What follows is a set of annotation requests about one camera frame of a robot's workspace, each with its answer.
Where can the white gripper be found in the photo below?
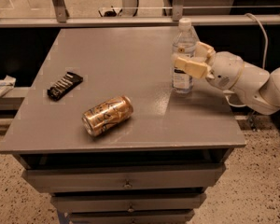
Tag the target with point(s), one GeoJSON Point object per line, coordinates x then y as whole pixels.
{"type": "Point", "coordinates": [226, 69]}

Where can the clear plastic water bottle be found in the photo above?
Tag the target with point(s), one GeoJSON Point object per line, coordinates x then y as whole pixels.
{"type": "Point", "coordinates": [184, 45]}

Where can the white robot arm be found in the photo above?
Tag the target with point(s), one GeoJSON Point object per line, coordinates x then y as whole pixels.
{"type": "Point", "coordinates": [270, 92]}

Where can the gold crushed soda can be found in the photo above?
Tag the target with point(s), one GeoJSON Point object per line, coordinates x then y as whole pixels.
{"type": "Point", "coordinates": [106, 115]}

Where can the grey drawer cabinet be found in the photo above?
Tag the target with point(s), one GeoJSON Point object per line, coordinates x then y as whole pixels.
{"type": "Point", "coordinates": [155, 166]}

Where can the white folded packet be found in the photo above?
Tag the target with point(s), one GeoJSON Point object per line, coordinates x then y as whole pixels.
{"type": "Point", "coordinates": [6, 85]}

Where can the black object behind rail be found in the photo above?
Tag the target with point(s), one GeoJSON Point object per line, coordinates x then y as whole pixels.
{"type": "Point", "coordinates": [109, 12]}

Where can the grey metal rail frame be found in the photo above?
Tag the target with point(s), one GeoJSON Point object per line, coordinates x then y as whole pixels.
{"type": "Point", "coordinates": [84, 13]}

